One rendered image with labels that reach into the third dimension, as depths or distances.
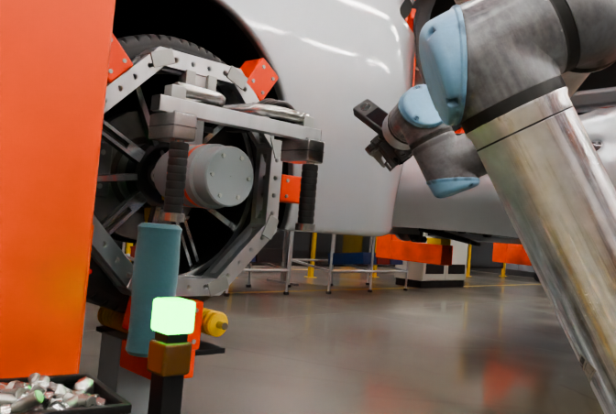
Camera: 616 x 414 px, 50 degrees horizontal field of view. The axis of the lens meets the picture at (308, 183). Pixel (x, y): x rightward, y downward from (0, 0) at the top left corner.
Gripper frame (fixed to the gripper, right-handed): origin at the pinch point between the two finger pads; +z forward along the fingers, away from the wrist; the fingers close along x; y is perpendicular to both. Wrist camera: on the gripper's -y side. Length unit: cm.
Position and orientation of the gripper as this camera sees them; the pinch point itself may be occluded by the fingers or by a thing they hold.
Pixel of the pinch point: (373, 149)
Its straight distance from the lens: 161.7
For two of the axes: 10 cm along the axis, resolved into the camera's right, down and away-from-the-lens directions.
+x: 7.9, -5.5, 2.5
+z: -1.4, 2.3, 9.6
